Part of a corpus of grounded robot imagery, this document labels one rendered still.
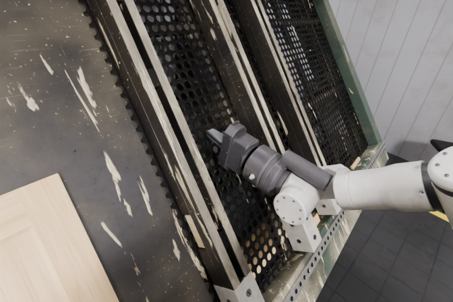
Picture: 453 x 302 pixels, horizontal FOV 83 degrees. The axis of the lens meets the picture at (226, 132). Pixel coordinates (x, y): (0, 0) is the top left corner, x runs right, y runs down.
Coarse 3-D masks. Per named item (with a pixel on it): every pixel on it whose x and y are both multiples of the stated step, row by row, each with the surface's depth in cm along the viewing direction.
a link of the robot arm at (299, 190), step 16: (272, 160) 52; (288, 160) 49; (304, 160) 49; (272, 176) 50; (288, 176) 51; (304, 176) 48; (320, 176) 46; (272, 192) 52; (288, 192) 46; (304, 192) 47; (320, 192) 50; (288, 208) 47; (304, 208) 45
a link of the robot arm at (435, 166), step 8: (440, 152) 32; (448, 152) 32; (432, 160) 32; (440, 160) 32; (448, 160) 31; (432, 168) 31; (440, 168) 31; (448, 168) 30; (432, 176) 31; (440, 176) 30; (448, 176) 29; (440, 184) 30; (448, 184) 29; (448, 192) 29
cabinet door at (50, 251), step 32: (32, 192) 39; (64, 192) 42; (0, 224) 36; (32, 224) 38; (64, 224) 41; (0, 256) 35; (32, 256) 37; (64, 256) 40; (96, 256) 42; (0, 288) 34; (32, 288) 37; (64, 288) 39; (96, 288) 41
